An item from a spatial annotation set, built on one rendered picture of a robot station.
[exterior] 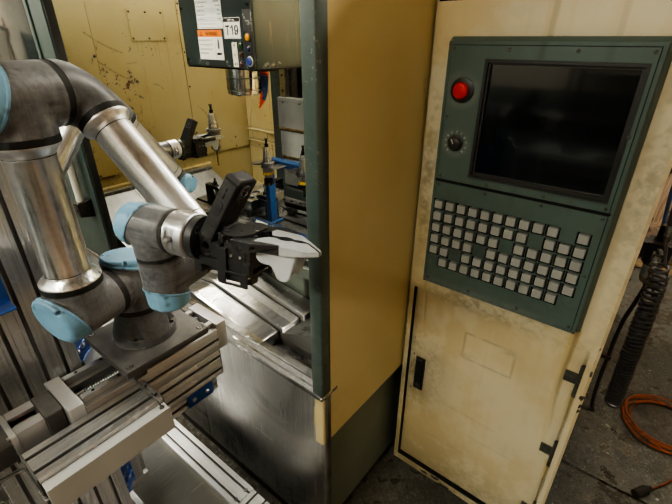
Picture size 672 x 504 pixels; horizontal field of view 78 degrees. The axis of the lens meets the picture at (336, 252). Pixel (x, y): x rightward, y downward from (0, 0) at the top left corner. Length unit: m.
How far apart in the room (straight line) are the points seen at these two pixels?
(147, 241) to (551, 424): 1.27
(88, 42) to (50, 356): 1.94
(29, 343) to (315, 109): 0.86
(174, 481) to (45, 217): 1.26
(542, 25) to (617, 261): 0.57
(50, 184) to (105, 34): 2.03
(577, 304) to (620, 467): 1.35
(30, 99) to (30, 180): 0.14
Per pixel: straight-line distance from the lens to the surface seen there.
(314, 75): 0.87
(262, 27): 1.73
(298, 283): 1.82
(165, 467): 1.97
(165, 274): 0.76
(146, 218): 0.72
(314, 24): 0.86
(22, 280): 1.17
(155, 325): 1.13
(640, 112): 1.07
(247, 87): 2.02
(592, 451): 2.46
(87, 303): 0.99
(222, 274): 0.64
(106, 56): 2.88
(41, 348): 1.26
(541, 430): 1.56
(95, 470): 1.09
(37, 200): 0.92
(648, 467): 2.53
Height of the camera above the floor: 1.72
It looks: 27 degrees down
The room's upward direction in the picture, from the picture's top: straight up
